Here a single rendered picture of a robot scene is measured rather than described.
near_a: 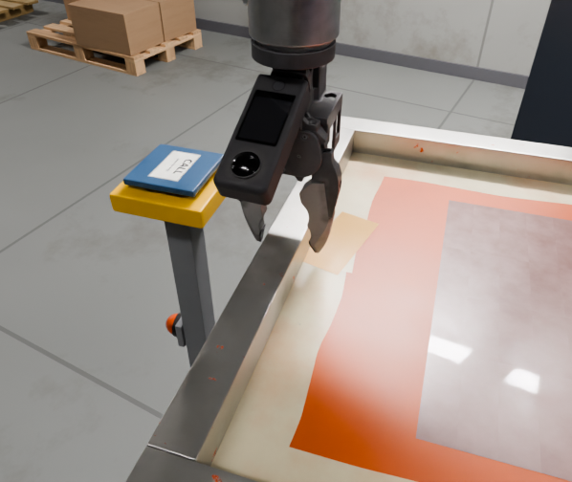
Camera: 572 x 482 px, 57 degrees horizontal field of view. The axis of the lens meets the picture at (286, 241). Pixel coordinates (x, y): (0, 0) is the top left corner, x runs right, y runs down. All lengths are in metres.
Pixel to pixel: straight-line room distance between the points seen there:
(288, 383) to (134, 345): 1.37
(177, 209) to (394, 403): 0.36
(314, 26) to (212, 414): 0.30
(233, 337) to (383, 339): 0.14
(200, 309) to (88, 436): 0.86
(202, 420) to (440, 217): 0.38
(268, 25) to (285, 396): 0.29
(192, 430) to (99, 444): 1.23
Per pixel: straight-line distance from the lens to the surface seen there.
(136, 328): 1.85
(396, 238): 0.61
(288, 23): 0.43
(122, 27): 3.74
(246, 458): 0.42
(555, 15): 1.05
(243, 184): 0.41
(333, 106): 0.50
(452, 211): 0.67
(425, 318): 0.52
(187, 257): 0.78
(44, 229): 2.41
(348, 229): 0.61
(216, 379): 0.42
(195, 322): 0.87
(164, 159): 0.73
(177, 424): 0.40
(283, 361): 0.47
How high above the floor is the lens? 1.32
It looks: 39 degrees down
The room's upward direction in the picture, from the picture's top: straight up
